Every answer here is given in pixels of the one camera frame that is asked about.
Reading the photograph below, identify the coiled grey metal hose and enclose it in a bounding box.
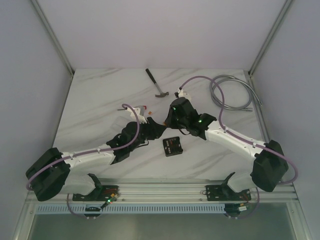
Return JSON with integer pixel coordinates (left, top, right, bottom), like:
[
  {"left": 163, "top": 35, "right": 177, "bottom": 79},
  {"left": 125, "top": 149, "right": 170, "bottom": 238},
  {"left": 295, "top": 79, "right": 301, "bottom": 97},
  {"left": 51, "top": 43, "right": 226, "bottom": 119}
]
[{"left": 209, "top": 74, "right": 263, "bottom": 112}]

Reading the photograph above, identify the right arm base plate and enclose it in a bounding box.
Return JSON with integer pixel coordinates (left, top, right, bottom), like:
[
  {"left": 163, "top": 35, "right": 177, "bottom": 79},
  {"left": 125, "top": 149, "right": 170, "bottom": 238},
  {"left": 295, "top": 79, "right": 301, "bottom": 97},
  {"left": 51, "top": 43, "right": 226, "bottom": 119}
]
[{"left": 204, "top": 184, "right": 252, "bottom": 202}]

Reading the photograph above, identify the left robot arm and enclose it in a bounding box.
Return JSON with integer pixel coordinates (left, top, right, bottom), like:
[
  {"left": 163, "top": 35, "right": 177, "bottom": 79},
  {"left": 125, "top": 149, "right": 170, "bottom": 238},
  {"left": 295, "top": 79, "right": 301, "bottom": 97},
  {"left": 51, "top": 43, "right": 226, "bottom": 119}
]
[{"left": 25, "top": 117, "right": 166, "bottom": 202}]

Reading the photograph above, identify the slotted grey cable duct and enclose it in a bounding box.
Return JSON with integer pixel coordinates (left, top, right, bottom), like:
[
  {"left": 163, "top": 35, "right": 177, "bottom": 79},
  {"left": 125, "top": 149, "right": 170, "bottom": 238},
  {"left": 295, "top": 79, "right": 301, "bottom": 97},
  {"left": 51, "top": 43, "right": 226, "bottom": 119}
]
[{"left": 35, "top": 203, "right": 240, "bottom": 215}]

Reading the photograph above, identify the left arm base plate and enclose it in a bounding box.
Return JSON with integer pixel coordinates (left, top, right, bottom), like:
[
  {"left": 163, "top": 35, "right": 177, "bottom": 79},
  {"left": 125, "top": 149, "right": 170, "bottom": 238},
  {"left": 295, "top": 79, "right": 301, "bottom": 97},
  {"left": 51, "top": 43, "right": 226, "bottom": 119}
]
[{"left": 72, "top": 185, "right": 119, "bottom": 202}]

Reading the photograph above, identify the claw hammer black handle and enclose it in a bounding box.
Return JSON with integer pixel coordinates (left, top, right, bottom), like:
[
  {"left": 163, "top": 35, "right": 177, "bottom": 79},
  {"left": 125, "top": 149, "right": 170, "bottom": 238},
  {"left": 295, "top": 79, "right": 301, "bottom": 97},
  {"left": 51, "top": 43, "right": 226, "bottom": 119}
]
[{"left": 145, "top": 68, "right": 169, "bottom": 98}]

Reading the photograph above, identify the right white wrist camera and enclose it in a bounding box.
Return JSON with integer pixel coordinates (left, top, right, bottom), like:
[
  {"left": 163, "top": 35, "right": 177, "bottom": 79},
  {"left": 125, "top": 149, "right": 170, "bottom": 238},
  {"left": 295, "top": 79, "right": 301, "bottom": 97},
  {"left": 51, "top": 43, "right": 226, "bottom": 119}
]
[{"left": 174, "top": 87, "right": 192, "bottom": 101}]

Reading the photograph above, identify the clear plastic fuse box lid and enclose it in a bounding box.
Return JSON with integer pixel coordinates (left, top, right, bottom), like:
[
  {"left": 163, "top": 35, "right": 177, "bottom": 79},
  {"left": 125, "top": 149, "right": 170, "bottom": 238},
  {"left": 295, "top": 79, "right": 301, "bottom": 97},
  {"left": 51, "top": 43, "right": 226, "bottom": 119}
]
[{"left": 110, "top": 116, "right": 130, "bottom": 133}]

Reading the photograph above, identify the aluminium front rail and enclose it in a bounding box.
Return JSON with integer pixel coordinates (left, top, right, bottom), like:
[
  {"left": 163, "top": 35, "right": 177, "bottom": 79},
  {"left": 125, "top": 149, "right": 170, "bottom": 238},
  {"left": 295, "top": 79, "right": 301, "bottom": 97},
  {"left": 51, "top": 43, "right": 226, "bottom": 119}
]
[{"left": 24, "top": 178, "right": 299, "bottom": 203}]

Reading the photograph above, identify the black fuse box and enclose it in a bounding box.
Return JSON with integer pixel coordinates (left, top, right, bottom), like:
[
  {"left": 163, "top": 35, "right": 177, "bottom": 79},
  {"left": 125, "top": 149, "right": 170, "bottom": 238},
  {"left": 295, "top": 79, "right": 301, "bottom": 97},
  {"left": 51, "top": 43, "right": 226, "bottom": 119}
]
[{"left": 162, "top": 136, "right": 183, "bottom": 157}]

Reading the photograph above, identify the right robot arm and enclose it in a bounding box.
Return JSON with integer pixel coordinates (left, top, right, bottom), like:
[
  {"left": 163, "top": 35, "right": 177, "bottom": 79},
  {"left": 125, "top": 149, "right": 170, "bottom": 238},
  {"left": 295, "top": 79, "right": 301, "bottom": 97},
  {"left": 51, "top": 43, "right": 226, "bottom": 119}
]
[{"left": 164, "top": 97, "right": 289, "bottom": 200}]

